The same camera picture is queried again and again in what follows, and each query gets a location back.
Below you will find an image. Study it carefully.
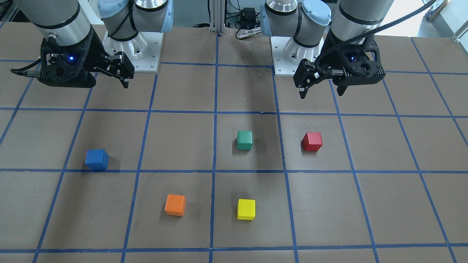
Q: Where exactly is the aluminium frame post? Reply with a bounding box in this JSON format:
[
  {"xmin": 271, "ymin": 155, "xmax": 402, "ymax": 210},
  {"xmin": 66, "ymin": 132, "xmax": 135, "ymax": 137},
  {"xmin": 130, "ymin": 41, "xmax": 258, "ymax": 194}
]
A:
[{"xmin": 208, "ymin": 0, "xmax": 227, "ymax": 35}]

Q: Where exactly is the orange wooden block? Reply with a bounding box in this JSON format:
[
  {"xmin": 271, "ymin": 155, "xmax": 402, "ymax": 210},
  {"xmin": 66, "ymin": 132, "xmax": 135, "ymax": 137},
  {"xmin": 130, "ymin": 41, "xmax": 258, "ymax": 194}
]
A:
[{"xmin": 164, "ymin": 194, "xmax": 186, "ymax": 217}]

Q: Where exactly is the black braided cable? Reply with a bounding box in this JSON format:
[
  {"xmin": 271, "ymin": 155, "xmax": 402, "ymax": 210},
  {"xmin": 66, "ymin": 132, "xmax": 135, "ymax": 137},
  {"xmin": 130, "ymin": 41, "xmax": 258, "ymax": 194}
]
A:
[{"xmin": 315, "ymin": 0, "xmax": 439, "ymax": 75}]

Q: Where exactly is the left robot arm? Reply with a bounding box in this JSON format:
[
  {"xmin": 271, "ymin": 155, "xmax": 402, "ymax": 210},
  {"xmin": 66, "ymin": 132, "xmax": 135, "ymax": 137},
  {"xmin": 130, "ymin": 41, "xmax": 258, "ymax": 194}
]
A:
[{"xmin": 260, "ymin": 0, "xmax": 393, "ymax": 99}]

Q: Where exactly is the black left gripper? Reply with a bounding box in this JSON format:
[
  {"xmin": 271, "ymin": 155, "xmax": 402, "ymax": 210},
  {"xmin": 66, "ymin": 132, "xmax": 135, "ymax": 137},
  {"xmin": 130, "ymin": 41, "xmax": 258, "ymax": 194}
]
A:
[{"xmin": 294, "ymin": 35, "xmax": 386, "ymax": 99}]

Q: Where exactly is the red wooden block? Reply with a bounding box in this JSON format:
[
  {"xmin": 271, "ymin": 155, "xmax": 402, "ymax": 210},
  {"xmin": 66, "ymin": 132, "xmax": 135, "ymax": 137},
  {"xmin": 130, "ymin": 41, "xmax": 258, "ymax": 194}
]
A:
[{"xmin": 302, "ymin": 132, "xmax": 323, "ymax": 152}]

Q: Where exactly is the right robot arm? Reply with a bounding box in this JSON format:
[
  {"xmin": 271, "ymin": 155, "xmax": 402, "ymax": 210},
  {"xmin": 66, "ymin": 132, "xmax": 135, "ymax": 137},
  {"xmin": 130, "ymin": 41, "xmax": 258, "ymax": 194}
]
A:
[{"xmin": 11, "ymin": 0, "xmax": 174, "ymax": 88}]

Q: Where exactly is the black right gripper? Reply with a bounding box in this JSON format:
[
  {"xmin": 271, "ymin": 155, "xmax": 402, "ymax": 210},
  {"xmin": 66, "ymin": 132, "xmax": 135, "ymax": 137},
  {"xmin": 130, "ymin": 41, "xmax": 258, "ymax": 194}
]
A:
[{"xmin": 38, "ymin": 35, "xmax": 135, "ymax": 89}]

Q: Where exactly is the blue wooden block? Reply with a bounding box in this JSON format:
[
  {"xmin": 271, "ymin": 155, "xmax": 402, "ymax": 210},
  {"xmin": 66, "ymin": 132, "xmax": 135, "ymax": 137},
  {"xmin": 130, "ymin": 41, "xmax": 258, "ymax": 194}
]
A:
[{"xmin": 84, "ymin": 149, "xmax": 109, "ymax": 171}]

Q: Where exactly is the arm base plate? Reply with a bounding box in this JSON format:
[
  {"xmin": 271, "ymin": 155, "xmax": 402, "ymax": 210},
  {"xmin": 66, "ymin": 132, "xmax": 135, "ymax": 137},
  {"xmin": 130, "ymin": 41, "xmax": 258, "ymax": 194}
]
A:
[
  {"xmin": 270, "ymin": 37, "xmax": 324, "ymax": 77},
  {"xmin": 102, "ymin": 32, "xmax": 165, "ymax": 73}
]

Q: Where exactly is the green wooden block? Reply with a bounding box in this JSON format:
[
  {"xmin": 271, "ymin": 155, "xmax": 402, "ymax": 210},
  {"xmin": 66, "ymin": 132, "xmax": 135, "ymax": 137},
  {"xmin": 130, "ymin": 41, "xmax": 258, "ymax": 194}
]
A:
[{"xmin": 236, "ymin": 130, "xmax": 253, "ymax": 151}]

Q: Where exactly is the yellow wooden block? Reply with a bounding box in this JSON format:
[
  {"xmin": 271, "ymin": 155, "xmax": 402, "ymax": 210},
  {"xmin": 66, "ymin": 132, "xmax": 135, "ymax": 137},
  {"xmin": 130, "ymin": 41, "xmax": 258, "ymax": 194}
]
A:
[{"xmin": 236, "ymin": 199, "xmax": 256, "ymax": 220}]

